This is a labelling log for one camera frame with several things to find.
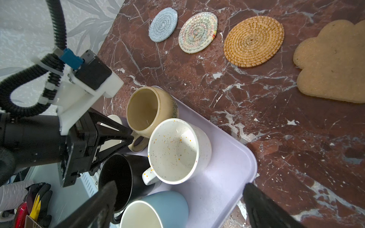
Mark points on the white speckled mug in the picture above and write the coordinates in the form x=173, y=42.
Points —
x=177, y=151

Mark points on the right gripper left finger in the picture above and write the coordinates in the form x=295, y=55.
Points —
x=96, y=212

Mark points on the black work gloves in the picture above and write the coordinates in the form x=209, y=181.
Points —
x=37, y=200

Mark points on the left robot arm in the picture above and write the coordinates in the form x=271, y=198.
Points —
x=37, y=140

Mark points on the blue-grey round coaster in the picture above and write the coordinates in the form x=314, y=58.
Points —
x=163, y=25

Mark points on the woven rattan round coaster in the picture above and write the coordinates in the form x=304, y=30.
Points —
x=254, y=41

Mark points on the beige ceramic mug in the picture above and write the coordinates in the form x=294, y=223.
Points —
x=146, y=109

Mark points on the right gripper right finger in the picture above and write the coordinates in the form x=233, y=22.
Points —
x=263, y=212

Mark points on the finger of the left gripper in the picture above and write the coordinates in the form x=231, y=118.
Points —
x=104, y=146
x=107, y=128

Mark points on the white patterned round coaster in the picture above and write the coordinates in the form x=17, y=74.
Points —
x=198, y=32

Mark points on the cork paw-shaped coaster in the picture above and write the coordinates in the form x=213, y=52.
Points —
x=333, y=63

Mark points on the lavender tray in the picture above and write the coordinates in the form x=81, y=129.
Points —
x=213, y=194

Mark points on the white mug blue outside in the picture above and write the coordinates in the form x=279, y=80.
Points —
x=166, y=209

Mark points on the black mug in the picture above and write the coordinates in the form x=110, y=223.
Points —
x=126, y=171

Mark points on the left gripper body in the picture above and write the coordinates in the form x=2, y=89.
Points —
x=77, y=155

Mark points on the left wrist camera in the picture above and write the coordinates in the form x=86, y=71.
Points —
x=89, y=78

